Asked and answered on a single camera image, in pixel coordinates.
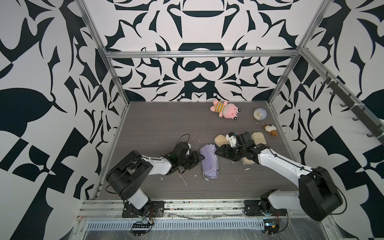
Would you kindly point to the wall hook rack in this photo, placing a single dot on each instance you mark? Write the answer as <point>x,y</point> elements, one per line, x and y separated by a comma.
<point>361,111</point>

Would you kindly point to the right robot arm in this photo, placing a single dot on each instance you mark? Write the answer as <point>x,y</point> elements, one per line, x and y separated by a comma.
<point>317,195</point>

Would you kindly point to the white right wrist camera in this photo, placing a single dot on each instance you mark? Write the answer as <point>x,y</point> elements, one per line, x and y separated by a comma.
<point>232,139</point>

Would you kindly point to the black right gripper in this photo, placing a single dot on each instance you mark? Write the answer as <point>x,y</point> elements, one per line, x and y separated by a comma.
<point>231,151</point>

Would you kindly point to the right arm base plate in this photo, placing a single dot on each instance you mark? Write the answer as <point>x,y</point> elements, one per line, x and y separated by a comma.
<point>259,208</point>

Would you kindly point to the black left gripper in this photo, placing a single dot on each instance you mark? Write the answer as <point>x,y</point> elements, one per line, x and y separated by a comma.
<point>192,157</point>

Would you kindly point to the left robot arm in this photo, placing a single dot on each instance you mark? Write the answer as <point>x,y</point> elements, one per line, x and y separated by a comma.
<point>126,177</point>

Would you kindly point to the pink plush toy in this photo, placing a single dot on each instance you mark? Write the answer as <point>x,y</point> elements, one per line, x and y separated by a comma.
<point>225,109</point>

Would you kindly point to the blue alarm clock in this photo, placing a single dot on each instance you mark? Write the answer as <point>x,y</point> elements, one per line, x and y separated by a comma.
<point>259,115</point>

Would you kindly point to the brown white plush toy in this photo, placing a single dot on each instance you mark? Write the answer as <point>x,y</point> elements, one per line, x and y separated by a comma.
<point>271,130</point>

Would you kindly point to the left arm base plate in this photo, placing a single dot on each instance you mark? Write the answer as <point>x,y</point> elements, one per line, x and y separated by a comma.
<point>152,209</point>

